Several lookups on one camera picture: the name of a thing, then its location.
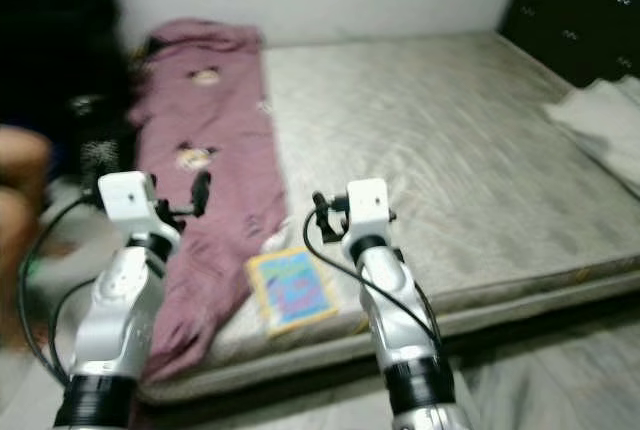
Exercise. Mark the colourful picture book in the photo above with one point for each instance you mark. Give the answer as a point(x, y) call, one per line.
point(295, 290)

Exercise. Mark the purple cartoon print blanket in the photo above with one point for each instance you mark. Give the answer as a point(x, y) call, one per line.
point(210, 110)

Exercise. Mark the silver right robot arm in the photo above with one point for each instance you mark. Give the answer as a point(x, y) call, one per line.
point(400, 330)

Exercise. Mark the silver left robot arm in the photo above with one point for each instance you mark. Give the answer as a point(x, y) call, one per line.
point(115, 330)

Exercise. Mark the white quilted mattress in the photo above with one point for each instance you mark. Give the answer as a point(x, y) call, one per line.
point(410, 150)

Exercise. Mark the black bag white print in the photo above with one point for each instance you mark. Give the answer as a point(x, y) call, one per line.
point(95, 150)

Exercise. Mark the white pillow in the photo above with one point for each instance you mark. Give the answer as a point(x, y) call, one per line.
point(600, 130)

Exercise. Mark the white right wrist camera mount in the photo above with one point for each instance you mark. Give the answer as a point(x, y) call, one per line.
point(368, 205)

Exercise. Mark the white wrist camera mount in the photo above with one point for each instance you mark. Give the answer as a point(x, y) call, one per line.
point(130, 200)
point(368, 205)

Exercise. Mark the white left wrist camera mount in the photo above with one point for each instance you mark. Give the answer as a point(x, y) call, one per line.
point(130, 200)

